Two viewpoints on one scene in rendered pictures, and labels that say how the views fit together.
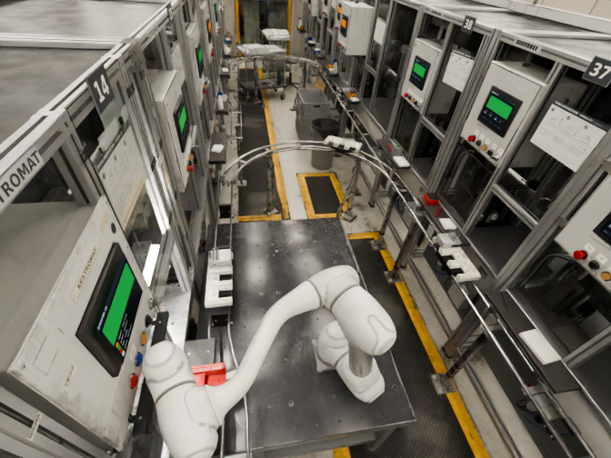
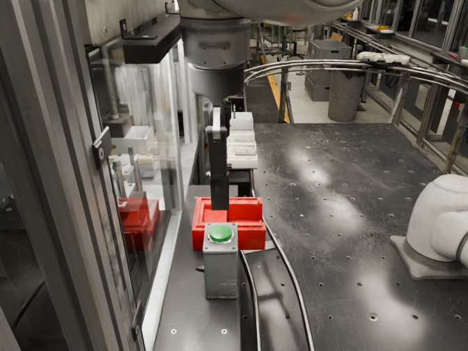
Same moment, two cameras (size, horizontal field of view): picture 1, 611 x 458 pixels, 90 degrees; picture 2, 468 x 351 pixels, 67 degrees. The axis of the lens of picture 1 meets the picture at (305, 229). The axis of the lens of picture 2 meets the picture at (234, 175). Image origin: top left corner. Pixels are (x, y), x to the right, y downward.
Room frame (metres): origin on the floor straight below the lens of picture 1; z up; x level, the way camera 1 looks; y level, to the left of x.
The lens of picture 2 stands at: (-0.14, 0.20, 1.43)
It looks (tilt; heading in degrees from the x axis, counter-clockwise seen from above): 29 degrees down; 13
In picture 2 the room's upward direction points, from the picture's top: straight up
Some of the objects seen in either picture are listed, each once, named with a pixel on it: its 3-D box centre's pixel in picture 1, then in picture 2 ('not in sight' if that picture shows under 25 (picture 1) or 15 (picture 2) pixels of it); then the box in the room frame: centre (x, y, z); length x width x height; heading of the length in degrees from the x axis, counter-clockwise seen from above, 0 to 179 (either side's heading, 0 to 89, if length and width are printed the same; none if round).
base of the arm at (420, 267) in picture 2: (330, 348); (428, 246); (0.80, -0.19, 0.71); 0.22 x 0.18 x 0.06; 13
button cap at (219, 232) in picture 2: not in sight; (220, 235); (0.33, 0.33, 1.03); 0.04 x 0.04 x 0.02
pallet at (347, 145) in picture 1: (342, 145); (381, 61); (2.89, -0.30, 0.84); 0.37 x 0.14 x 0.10; 71
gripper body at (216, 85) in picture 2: not in sight; (217, 95); (0.33, 0.33, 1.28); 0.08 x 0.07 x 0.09; 13
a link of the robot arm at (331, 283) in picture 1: (335, 284); not in sight; (0.66, -0.12, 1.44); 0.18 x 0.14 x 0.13; 127
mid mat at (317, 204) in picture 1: (323, 194); not in sight; (3.19, -0.18, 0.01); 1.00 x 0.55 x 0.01; 13
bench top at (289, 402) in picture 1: (287, 301); (334, 196); (1.11, 0.07, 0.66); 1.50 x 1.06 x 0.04; 13
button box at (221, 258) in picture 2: not in sight; (216, 259); (0.33, 0.34, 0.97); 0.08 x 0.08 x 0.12; 13
